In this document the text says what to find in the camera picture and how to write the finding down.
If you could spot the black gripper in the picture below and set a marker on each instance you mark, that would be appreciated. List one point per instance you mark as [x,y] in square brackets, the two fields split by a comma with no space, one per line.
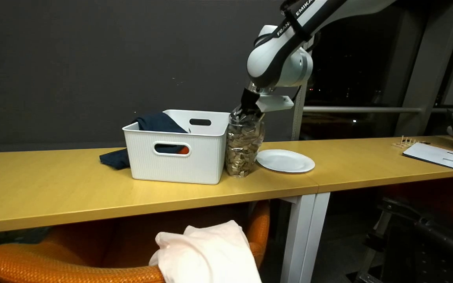
[249,102]

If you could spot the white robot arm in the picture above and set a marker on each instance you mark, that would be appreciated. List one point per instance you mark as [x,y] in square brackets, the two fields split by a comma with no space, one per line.
[281,55]

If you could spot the white round plate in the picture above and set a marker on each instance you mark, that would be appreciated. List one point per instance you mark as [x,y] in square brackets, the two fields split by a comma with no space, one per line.
[286,160]

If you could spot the white plastic storage bin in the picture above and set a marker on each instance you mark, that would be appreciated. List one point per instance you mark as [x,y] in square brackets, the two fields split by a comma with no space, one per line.
[194,154]

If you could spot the white table leg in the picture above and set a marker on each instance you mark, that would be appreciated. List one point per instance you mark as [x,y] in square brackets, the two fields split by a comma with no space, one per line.
[308,217]

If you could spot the pink cloth on chair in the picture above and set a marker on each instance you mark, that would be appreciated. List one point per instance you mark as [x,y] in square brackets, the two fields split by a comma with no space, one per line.
[216,253]

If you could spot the near orange chair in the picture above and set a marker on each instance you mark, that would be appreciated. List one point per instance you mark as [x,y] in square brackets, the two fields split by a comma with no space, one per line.
[119,250]

